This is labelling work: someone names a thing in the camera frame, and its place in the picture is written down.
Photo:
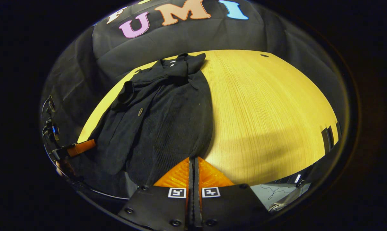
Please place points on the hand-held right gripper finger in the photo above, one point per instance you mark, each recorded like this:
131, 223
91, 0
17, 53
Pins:
196, 179
190, 179

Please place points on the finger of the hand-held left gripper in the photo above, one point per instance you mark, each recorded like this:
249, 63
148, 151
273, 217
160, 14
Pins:
81, 147

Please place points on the black button shirt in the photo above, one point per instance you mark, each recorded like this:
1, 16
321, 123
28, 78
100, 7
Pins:
167, 128

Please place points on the black chair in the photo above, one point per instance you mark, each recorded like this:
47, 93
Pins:
326, 139

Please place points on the black backdrop cloth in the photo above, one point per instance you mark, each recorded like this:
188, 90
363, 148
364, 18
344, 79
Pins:
180, 41

